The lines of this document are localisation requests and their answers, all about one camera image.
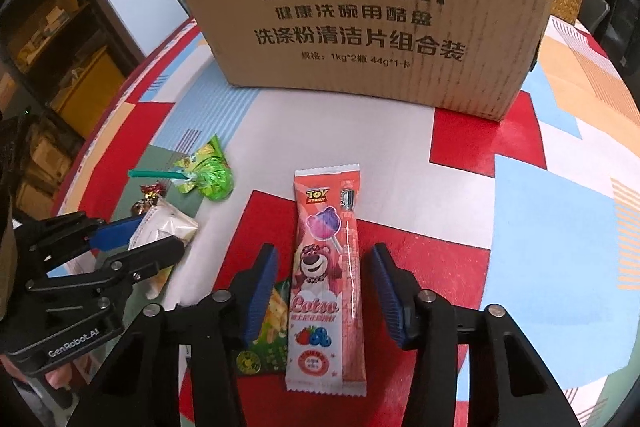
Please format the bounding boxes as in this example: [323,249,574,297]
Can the gold red wrapped candy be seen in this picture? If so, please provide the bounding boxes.
[131,183,166,220]

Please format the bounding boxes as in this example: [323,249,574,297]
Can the green snack packet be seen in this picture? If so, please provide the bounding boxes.
[235,279,292,376]

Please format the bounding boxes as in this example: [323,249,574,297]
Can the pink lollipop packet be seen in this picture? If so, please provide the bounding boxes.
[285,163,367,398]

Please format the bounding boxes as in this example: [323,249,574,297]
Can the green wrapped lollipop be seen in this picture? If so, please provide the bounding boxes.
[127,134,236,202]

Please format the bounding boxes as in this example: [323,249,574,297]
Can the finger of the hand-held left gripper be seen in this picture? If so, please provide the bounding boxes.
[24,236,189,295]
[12,213,147,269]

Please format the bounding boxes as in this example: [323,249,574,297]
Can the person's left hand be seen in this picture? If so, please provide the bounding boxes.
[42,349,99,391]

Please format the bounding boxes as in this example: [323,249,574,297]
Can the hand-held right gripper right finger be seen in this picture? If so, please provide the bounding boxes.
[369,243,581,427]

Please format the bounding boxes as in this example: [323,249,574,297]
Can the woven wicker basket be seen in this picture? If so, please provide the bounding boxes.
[552,0,585,25]

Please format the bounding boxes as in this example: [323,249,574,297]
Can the dark glass display cabinet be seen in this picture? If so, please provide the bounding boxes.
[0,0,146,220]

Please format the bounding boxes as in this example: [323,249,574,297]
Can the brown cardboard box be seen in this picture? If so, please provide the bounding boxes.
[165,0,567,124]

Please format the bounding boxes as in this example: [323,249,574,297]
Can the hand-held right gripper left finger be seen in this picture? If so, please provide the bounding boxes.
[67,243,279,427]

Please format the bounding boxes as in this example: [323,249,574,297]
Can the white base cabinet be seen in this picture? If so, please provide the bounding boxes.
[97,0,183,58]

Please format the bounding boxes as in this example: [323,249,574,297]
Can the white snack packet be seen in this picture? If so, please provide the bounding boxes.
[127,199,199,303]

